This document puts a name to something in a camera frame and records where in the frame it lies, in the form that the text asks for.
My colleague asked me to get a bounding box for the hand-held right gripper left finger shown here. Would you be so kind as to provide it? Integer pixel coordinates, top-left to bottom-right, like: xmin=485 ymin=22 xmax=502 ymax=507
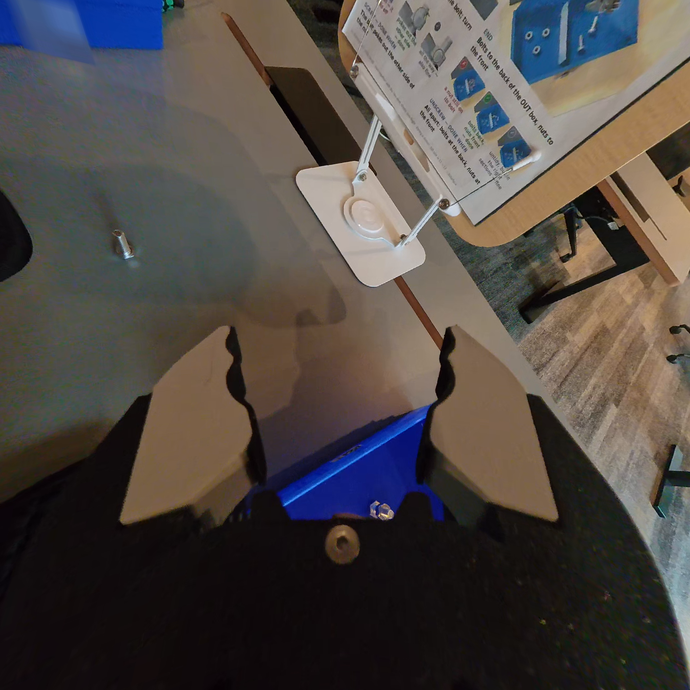
xmin=118 ymin=325 xmax=268 ymax=527

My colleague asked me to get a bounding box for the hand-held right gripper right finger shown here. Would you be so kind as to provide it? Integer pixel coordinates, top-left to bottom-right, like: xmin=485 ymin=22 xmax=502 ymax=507
xmin=415 ymin=325 xmax=560 ymax=523

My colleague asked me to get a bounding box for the blue plastic bin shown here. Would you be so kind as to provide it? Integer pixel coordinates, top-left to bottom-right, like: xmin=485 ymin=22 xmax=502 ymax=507
xmin=0 ymin=0 xmax=165 ymax=52
xmin=244 ymin=404 xmax=447 ymax=525

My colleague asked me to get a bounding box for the dark metal desk foot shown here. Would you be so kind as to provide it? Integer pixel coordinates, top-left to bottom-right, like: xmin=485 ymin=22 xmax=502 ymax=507
xmin=651 ymin=443 xmax=690 ymax=519

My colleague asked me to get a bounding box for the rounded wooden board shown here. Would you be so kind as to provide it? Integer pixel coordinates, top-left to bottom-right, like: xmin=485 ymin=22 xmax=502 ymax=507
xmin=337 ymin=0 xmax=690 ymax=250

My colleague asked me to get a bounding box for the white document stand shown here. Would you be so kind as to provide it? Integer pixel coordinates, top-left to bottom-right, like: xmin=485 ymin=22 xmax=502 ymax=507
xmin=295 ymin=60 xmax=542 ymax=288

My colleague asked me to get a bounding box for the white top desk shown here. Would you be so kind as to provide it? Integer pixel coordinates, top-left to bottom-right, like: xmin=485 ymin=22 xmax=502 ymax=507
xmin=517 ymin=153 xmax=690 ymax=325

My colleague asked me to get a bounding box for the printed instruction sheet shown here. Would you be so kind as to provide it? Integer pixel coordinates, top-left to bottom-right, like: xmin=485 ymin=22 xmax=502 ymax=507
xmin=341 ymin=0 xmax=690 ymax=226

